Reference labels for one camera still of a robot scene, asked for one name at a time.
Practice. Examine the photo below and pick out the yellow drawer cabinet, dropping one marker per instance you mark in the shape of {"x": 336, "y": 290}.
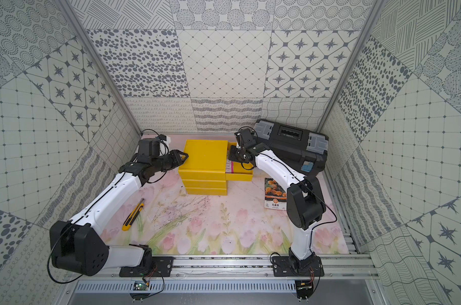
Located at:
{"x": 204, "y": 172}

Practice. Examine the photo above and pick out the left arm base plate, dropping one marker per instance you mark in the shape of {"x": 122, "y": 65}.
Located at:
{"x": 156, "y": 266}

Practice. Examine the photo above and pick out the black toolbox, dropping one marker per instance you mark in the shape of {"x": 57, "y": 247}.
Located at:
{"x": 303, "y": 150}

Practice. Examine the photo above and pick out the yellow top drawer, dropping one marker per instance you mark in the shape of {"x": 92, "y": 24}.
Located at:
{"x": 245, "y": 175}

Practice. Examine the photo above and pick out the yellow utility knife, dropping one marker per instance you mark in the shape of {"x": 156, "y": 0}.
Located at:
{"x": 131, "y": 218}

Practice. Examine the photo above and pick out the aluminium mounting rail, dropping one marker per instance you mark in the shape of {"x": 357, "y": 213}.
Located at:
{"x": 256, "y": 267}

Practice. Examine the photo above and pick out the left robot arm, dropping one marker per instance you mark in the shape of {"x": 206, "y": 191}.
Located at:
{"x": 77, "y": 245}

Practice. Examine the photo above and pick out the marigold seed bag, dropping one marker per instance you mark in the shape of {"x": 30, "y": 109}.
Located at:
{"x": 274, "y": 195}

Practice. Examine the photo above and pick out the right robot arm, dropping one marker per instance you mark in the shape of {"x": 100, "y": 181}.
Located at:
{"x": 304, "y": 200}

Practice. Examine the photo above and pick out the pink seed bag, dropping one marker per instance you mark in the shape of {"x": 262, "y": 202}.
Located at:
{"x": 235, "y": 167}

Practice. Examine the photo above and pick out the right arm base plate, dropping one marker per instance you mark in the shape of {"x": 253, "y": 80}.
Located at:
{"x": 285, "y": 266}

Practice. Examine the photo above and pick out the white vented cable duct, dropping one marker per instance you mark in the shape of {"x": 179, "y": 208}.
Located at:
{"x": 186, "y": 286}

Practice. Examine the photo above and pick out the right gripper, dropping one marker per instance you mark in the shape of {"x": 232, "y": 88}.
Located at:
{"x": 231, "y": 154}

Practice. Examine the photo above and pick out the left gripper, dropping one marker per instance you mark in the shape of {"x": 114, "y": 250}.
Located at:
{"x": 171, "y": 160}

